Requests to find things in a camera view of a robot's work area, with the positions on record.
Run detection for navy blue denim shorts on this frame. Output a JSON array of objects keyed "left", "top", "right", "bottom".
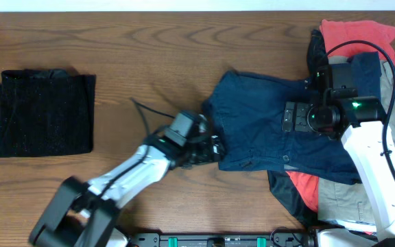
[{"left": 201, "top": 51, "right": 383, "bottom": 186}]

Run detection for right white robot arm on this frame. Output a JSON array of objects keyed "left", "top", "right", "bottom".
[{"left": 282, "top": 63, "right": 395, "bottom": 246}]

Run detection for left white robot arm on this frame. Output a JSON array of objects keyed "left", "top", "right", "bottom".
[{"left": 28, "top": 111, "right": 225, "bottom": 247}]

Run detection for red and black garment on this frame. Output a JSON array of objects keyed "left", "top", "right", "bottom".
[{"left": 268, "top": 19, "right": 395, "bottom": 227}]

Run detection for khaki beige shorts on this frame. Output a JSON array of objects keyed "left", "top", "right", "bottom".
[{"left": 318, "top": 52, "right": 395, "bottom": 225}]

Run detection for folded black sparkly garment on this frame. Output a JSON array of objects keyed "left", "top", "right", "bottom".
[{"left": 0, "top": 69, "right": 96, "bottom": 158}]

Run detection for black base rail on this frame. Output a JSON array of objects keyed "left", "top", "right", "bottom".
[{"left": 112, "top": 227, "right": 317, "bottom": 247}]

